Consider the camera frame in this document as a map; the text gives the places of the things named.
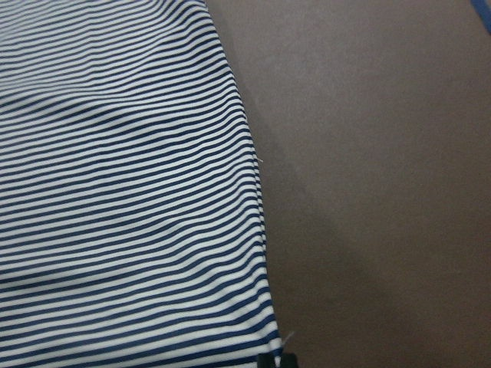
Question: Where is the navy white striped polo shirt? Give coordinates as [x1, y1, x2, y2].
[1, 1, 282, 367]

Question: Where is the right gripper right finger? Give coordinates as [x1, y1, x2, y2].
[282, 353, 298, 368]

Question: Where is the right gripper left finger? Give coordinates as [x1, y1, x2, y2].
[256, 353, 278, 368]

